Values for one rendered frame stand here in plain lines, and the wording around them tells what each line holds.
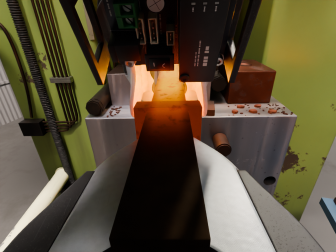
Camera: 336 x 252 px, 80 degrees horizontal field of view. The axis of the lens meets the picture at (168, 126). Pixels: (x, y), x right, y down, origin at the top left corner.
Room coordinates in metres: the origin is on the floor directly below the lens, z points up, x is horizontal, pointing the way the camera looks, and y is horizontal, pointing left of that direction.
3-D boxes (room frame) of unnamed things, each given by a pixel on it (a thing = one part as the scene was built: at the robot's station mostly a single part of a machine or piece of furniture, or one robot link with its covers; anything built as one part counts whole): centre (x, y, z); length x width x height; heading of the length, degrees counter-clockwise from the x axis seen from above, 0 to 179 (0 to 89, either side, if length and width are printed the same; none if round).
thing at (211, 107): (0.35, -0.07, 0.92); 0.04 x 0.03 x 0.01; 170
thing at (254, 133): (0.60, -0.05, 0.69); 0.56 x 0.38 x 0.45; 178
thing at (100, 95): (0.53, 0.12, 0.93); 0.40 x 0.03 x 0.03; 178
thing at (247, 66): (0.44, -0.17, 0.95); 0.12 x 0.09 x 0.07; 178
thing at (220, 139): (0.30, -0.09, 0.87); 0.04 x 0.03 x 0.03; 178
